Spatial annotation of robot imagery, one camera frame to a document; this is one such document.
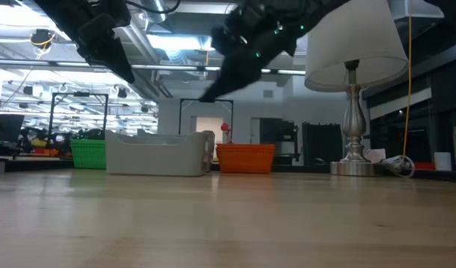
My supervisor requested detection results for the black computer monitor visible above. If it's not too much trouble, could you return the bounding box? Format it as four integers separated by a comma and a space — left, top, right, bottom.
0, 113, 25, 146

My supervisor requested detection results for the white shade silver lamp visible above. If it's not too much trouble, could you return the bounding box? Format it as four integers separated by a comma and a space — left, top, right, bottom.
304, 0, 410, 177

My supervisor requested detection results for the black yellow hanging cable reel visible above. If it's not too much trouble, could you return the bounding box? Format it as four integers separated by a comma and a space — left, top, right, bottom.
29, 28, 57, 51

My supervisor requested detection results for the black cabinet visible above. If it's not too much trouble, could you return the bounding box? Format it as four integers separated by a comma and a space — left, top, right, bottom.
301, 121, 344, 167

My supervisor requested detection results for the yellow hanging power cord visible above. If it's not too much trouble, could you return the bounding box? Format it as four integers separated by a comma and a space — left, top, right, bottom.
401, 0, 414, 158

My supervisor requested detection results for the white coiled cord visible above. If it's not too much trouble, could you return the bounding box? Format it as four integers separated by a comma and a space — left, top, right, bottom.
379, 155, 417, 179

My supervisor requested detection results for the black equipment rack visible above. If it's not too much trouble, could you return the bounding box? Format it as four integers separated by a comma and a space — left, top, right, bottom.
259, 118, 301, 167

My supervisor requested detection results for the red artificial flower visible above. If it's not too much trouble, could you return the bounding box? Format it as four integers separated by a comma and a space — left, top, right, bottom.
219, 122, 233, 145

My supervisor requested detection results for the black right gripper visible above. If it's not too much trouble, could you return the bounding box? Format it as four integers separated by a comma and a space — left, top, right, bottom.
197, 3, 299, 103

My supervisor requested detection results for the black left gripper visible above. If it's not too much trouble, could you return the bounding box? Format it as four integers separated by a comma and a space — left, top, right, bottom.
77, 13, 136, 84

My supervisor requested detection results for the black metal frame stand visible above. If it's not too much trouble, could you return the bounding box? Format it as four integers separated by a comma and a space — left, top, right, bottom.
48, 92, 109, 139
178, 98, 235, 146

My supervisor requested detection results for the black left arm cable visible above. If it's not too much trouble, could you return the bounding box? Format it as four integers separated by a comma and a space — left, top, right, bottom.
124, 0, 182, 16

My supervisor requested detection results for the grey plastic handled bin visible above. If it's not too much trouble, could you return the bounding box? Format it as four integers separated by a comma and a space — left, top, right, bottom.
118, 133, 199, 146
105, 130, 208, 177

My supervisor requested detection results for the white cylindrical cup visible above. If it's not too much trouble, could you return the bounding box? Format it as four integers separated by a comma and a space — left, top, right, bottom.
434, 151, 453, 172

